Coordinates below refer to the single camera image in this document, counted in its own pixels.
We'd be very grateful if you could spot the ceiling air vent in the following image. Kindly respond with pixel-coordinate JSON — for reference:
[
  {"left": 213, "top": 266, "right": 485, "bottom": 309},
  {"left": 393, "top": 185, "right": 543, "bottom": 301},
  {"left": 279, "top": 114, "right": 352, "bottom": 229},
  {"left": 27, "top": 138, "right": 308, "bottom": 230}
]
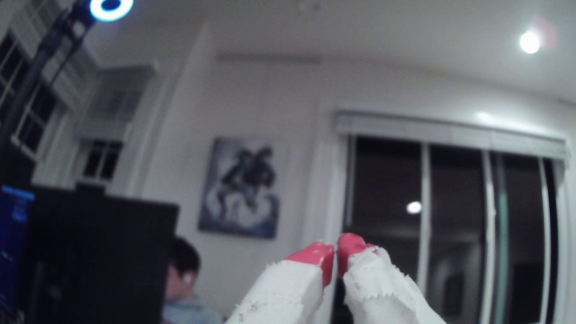
[{"left": 216, "top": 53, "right": 325, "bottom": 65}]

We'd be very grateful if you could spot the round ceiling light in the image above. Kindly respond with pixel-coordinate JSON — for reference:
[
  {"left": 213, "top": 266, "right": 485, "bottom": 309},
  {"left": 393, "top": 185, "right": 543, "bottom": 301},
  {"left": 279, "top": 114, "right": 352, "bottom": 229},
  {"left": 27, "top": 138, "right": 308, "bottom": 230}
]
[{"left": 517, "top": 29, "right": 543, "bottom": 56}]

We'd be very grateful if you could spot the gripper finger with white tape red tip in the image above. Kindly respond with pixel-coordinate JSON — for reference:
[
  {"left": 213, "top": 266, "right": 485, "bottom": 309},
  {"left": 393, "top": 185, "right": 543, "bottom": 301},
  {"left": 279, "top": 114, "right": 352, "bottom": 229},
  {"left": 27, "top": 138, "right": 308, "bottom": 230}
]
[
  {"left": 225, "top": 241, "right": 336, "bottom": 324},
  {"left": 337, "top": 232, "right": 446, "bottom": 324}
]

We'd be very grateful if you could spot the glass sliding door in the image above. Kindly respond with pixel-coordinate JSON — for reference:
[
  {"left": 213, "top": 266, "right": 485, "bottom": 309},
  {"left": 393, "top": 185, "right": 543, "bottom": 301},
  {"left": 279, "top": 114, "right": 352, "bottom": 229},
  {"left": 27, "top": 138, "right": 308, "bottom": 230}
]
[{"left": 331, "top": 135, "right": 568, "bottom": 324}]

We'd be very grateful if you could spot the black monitor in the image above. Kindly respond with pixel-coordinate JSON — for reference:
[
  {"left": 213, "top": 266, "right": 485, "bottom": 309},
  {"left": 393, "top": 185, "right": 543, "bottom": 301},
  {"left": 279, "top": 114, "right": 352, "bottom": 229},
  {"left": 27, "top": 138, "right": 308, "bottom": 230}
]
[{"left": 27, "top": 182, "right": 181, "bottom": 324}]

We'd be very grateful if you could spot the small paned window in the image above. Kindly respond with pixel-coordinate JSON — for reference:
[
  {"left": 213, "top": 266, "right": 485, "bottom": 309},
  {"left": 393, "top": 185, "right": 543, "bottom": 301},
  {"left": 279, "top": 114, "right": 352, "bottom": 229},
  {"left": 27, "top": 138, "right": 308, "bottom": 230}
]
[{"left": 81, "top": 139, "right": 123, "bottom": 181}]

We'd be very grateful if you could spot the seated dark-haired person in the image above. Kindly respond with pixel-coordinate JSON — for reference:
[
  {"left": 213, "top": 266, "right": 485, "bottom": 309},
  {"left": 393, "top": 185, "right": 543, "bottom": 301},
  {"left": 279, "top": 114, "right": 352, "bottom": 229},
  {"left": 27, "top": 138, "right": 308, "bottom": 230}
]
[{"left": 162, "top": 236, "right": 223, "bottom": 324}]

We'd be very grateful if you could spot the blue wall painting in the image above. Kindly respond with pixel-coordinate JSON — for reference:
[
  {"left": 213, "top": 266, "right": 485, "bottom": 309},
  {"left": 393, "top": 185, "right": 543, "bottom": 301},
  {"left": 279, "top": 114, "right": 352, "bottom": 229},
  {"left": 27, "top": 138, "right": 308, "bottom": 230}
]
[{"left": 198, "top": 136, "right": 289, "bottom": 239}]

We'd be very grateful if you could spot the lit computer screen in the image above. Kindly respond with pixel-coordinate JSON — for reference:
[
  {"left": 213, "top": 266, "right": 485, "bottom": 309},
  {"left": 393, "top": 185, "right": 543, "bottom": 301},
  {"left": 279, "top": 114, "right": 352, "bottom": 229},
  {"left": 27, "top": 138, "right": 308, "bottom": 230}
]
[{"left": 0, "top": 184, "right": 36, "bottom": 324}]

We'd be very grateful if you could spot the large paned window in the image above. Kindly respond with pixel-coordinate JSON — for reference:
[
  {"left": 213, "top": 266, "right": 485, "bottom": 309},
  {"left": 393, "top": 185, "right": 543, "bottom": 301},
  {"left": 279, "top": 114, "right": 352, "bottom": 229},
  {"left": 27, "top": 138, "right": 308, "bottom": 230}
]
[{"left": 0, "top": 31, "right": 59, "bottom": 158}]

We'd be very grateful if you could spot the glowing ring light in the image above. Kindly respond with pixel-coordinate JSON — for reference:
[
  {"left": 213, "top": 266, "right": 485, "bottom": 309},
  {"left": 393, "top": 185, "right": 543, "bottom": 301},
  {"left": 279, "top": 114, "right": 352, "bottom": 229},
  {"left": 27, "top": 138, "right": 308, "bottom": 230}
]
[{"left": 89, "top": 0, "right": 135, "bottom": 22}]

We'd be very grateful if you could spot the white window shade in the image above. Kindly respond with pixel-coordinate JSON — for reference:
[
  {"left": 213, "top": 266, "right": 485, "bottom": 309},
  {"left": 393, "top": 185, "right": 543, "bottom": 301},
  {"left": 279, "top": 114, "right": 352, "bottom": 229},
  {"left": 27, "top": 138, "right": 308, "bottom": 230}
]
[{"left": 74, "top": 63, "right": 158, "bottom": 140}]

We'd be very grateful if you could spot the white roller blind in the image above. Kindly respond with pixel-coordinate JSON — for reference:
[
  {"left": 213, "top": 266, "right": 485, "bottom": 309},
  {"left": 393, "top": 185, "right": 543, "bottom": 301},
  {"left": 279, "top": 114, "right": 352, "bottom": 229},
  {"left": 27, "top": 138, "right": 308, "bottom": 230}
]
[{"left": 333, "top": 110, "right": 570, "bottom": 160}]

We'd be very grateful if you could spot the black light stand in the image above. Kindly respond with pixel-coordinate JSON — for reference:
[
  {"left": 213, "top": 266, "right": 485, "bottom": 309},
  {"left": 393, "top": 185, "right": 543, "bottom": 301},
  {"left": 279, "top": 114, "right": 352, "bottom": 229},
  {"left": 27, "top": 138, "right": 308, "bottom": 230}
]
[{"left": 0, "top": 0, "right": 97, "bottom": 149}]

